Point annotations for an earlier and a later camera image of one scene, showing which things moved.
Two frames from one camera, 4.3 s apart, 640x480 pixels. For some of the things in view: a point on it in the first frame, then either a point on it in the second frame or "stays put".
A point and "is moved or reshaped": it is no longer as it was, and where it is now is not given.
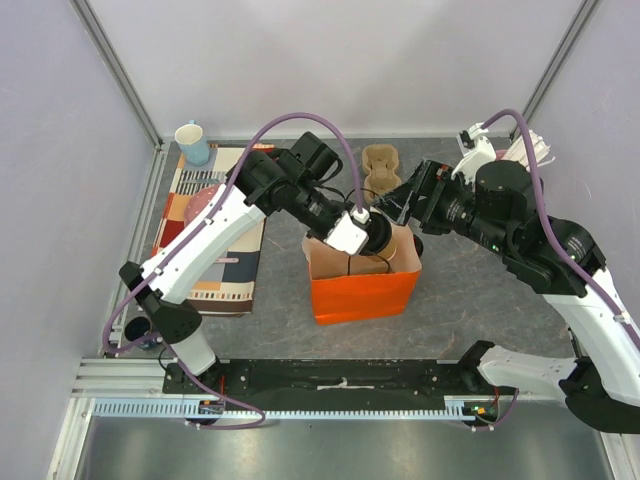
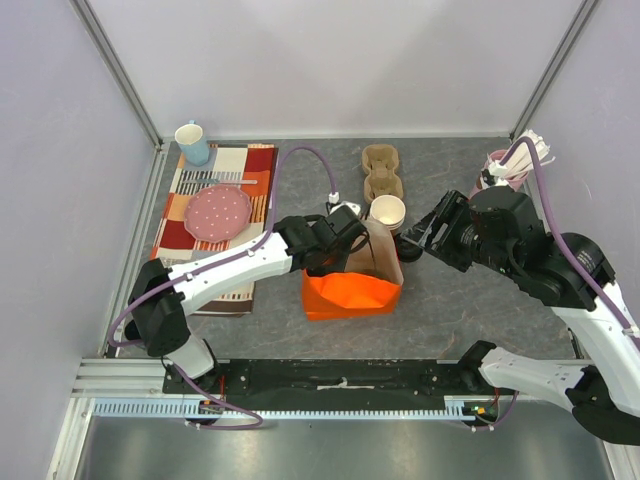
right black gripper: [428, 195] -> [444, 230]
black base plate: [331, 380] stays put
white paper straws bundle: [517, 151] stays put
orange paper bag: [355, 288] is moved or reshaped
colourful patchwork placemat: [230, 283] stays put
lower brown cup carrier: [381, 161] stays put
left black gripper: [342, 207] -> [340, 267]
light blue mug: [191, 141] stays put
